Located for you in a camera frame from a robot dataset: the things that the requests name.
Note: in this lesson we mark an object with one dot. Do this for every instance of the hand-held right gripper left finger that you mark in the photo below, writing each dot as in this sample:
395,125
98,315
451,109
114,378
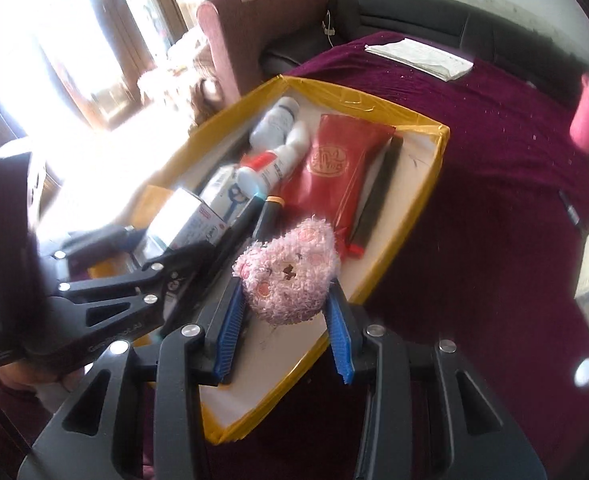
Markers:
227,332

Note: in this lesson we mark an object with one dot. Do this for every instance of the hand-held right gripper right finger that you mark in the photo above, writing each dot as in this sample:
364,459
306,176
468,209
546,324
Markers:
342,342

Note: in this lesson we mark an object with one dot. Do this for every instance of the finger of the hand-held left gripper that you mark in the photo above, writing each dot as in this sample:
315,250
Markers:
124,279
99,241

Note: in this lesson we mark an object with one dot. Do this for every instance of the yellow-edged white tray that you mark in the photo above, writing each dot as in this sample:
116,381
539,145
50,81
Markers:
274,360

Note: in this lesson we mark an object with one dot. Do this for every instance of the pink plush toy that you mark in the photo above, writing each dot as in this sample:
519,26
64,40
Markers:
284,280

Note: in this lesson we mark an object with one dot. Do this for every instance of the white carton box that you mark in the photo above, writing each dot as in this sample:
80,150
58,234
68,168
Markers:
184,222

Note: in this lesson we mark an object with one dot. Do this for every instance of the red white tube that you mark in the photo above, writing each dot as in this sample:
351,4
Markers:
264,167

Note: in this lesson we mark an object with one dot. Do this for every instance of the person's left hand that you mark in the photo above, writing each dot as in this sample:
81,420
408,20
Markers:
24,380

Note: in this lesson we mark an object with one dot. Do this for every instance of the black marker orange band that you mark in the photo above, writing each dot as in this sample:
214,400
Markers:
269,220

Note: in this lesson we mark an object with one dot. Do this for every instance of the white box blue print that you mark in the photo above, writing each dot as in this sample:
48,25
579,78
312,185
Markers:
224,195

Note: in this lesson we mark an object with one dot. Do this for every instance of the black long box red end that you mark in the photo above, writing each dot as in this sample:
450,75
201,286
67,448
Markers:
379,195

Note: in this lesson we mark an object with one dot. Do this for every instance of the red pouch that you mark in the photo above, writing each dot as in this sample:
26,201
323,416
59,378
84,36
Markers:
339,170

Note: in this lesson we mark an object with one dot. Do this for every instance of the small white bottle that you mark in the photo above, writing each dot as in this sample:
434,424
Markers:
297,142

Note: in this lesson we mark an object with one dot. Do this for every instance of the grey bottle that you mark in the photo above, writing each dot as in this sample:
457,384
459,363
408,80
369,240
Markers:
274,122

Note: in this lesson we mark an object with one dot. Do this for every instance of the maroon blanket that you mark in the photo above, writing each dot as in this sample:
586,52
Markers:
499,185

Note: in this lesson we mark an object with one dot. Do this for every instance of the small white round object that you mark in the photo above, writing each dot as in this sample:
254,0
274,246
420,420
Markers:
586,372

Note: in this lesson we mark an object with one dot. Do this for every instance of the maroon armchair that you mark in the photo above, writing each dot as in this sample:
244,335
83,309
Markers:
244,25

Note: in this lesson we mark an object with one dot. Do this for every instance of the folded white paper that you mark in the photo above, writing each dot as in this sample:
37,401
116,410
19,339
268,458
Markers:
419,57

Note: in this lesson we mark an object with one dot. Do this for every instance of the black sofa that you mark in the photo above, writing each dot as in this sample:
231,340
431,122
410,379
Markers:
424,10

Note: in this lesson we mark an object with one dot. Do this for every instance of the wooden window frame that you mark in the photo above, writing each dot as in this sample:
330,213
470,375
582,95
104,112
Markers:
174,5

